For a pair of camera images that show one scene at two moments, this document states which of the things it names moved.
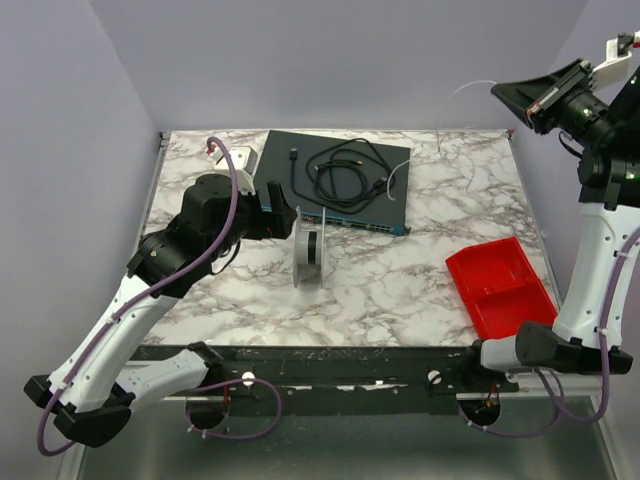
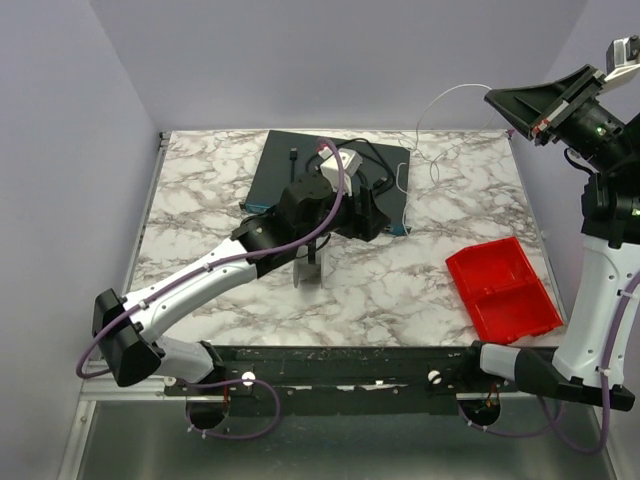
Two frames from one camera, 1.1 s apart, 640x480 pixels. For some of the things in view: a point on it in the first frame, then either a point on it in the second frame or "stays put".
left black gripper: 265,212 to 367,215
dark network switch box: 350,183 stays put
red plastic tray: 500,288 stays put
